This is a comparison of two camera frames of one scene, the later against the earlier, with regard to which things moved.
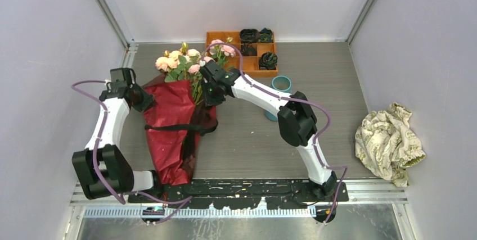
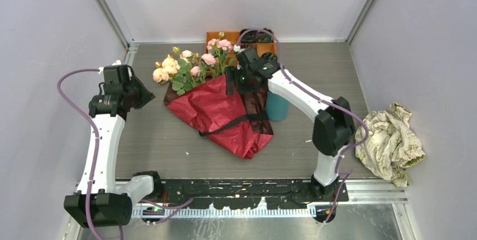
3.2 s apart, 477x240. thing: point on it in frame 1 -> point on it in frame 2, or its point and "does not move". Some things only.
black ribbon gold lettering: (198, 129) -> (255, 117)
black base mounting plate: (238, 193) does not move
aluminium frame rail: (374, 191) does not move
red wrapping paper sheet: (174, 103) -> (239, 123)
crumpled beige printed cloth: (387, 145) does not move
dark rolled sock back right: (266, 35) does not move
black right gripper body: (211, 97) -> (243, 85)
